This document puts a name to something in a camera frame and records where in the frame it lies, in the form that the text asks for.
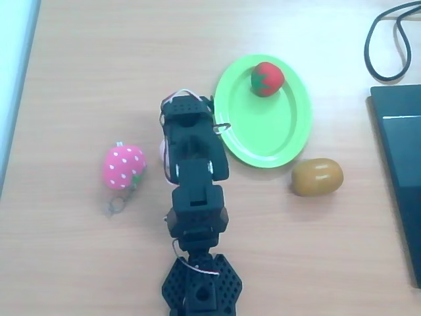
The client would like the green oval plastic plate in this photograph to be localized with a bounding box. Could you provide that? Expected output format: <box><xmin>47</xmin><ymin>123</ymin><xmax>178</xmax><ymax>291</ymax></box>
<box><xmin>213</xmin><ymin>53</ymin><xmax>312</xmax><ymax>169</ymax></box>

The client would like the red strawberry toy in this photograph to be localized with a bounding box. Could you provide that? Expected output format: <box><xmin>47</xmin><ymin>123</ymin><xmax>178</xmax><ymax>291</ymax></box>
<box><xmin>251</xmin><ymin>61</ymin><xmax>285</xmax><ymax>98</ymax></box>

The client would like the black laptop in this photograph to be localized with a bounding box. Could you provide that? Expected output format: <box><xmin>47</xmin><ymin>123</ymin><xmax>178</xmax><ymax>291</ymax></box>
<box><xmin>366</xmin><ymin>84</ymin><xmax>421</xmax><ymax>290</ymax></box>

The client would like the black robot arm with base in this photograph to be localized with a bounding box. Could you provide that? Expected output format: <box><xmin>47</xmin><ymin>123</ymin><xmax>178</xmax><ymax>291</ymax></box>
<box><xmin>159</xmin><ymin>93</ymin><xmax>246</xmax><ymax>316</ymax></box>

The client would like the black cable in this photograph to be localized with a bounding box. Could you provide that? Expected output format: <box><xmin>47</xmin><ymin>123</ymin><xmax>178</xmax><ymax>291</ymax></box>
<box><xmin>363</xmin><ymin>0</ymin><xmax>421</xmax><ymax>83</ymax></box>

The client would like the white red servo cable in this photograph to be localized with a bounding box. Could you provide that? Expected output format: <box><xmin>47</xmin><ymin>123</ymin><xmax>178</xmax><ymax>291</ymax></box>
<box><xmin>172</xmin><ymin>239</ymin><xmax>222</xmax><ymax>277</ymax></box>
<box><xmin>160</xmin><ymin>88</ymin><xmax>212</xmax><ymax>115</ymax></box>
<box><xmin>212</xmin><ymin>121</ymin><xmax>232</xmax><ymax>136</ymax></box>

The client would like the brown kiwi toy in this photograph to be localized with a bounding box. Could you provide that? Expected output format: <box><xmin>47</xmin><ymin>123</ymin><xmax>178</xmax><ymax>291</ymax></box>
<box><xmin>291</xmin><ymin>157</ymin><xmax>345</xmax><ymax>198</ymax></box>

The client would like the pink strawberry plush keychain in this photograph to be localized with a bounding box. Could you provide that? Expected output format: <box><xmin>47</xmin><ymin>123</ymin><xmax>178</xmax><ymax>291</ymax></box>
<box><xmin>101</xmin><ymin>140</ymin><xmax>147</xmax><ymax>219</ymax></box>

